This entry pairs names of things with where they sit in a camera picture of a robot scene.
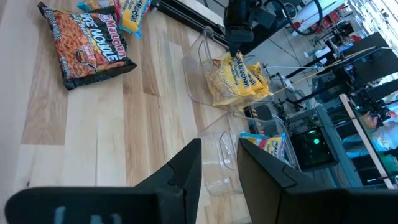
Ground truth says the black computer with green light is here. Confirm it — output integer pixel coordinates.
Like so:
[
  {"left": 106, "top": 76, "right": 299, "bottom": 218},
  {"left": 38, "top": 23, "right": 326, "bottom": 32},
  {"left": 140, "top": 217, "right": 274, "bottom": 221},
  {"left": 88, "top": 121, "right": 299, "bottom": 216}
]
[{"left": 289, "top": 126, "right": 338, "bottom": 172}]

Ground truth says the black hazard-striped floor mat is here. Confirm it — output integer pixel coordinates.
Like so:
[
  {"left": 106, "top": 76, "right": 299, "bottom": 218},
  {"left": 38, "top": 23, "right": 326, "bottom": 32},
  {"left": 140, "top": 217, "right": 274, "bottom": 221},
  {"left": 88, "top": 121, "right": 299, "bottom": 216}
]
[{"left": 245, "top": 104, "right": 274, "bottom": 131}]

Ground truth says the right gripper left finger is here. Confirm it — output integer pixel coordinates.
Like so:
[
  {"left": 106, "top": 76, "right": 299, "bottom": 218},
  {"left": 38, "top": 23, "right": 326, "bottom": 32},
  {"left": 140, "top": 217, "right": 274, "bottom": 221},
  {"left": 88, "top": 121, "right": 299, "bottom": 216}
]
[{"left": 4, "top": 138, "right": 202, "bottom": 224}]

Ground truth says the black aluminium table frame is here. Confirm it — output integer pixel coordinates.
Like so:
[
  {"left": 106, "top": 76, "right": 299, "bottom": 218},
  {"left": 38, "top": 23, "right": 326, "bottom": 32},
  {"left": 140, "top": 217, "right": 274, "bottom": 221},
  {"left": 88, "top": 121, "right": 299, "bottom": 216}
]
[{"left": 152, "top": 0, "right": 229, "bottom": 46}]

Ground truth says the black Maruchan fire noodle pack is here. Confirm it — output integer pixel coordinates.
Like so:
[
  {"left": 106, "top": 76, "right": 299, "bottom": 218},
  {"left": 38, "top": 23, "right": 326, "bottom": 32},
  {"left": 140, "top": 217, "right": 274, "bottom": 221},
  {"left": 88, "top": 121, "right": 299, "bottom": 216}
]
[{"left": 37, "top": 1, "right": 137, "bottom": 91}]

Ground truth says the yellow Maruchan ramen pack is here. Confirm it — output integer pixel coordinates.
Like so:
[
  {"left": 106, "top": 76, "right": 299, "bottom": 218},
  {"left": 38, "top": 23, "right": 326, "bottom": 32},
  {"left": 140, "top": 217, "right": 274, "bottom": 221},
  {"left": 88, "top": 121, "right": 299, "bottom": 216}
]
[
  {"left": 248, "top": 62, "right": 274, "bottom": 100},
  {"left": 201, "top": 51, "right": 259, "bottom": 108}
]

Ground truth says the clear plastic bin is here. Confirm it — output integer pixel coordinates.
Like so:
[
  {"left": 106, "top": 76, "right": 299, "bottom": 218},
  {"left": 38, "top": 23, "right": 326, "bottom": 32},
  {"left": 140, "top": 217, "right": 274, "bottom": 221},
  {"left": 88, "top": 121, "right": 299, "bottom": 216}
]
[
  {"left": 197, "top": 110, "right": 301, "bottom": 197},
  {"left": 182, "top": 26, "right": 276, "bottom": 110}
]

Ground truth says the blue Maruchan beef ramen pack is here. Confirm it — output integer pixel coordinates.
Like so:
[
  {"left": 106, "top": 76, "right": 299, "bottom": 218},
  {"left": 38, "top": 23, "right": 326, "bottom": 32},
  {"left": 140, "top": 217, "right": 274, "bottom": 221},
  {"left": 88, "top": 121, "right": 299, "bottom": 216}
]
[
  {"left": 239, "top": 132, "right": 287, "bottom": 162},
  {"left": 76, "top": 0, "right": 153, "bottom": 40}
]

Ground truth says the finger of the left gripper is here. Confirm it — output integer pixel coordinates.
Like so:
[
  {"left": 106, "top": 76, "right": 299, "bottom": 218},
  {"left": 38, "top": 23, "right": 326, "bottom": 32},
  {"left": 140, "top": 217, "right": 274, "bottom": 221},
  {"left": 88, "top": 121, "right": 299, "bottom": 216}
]
[{"left": 226, "top": 26, "right": 254, "bottom": 58}]

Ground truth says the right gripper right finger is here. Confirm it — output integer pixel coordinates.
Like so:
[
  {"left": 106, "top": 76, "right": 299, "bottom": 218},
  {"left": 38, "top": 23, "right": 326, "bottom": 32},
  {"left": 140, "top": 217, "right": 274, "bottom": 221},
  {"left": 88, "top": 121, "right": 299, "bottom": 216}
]
[{"left": 238, "top": 138, "right": 398, "bottom": 224}]

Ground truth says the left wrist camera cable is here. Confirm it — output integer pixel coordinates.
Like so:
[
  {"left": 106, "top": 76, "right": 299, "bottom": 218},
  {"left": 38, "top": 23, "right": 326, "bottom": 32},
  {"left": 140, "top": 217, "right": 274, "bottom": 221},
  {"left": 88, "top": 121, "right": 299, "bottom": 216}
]
[{"left": 273, "top": 0, "right": 324, "bottom": 37}]

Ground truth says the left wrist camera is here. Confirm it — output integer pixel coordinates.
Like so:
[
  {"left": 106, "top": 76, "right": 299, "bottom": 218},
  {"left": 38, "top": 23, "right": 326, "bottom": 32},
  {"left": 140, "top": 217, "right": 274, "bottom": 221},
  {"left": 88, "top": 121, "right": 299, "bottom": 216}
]
[{"left": 253, "top": 6, "right": 277, "bottom": 30}]

